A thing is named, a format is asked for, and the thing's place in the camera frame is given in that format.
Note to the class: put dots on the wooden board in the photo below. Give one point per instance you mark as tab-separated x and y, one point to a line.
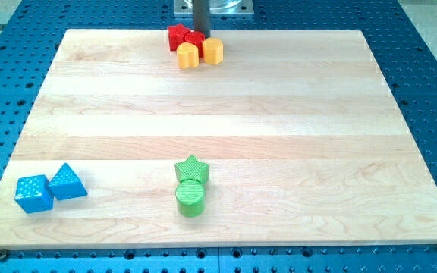
305	144

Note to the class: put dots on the green star block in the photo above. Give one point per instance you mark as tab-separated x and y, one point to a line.
192	169

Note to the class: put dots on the green cylinder block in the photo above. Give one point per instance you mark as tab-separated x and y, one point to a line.
190	197

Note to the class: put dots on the yellow heart block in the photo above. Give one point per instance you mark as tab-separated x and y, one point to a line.
188	55

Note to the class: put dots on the yellow hexagon block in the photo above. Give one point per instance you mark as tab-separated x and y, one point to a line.
213	49

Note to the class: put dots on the red round block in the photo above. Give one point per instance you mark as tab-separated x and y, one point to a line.
196	38

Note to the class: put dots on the red star block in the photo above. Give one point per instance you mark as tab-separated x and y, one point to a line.
176	35

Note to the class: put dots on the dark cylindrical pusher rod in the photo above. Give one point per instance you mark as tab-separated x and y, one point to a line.
202	17

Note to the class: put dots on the blue triangle block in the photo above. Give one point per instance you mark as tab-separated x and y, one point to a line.
66	184

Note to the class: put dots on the blue cube block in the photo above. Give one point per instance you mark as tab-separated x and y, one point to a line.
33	194

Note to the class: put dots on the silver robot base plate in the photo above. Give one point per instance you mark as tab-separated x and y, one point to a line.
218	8

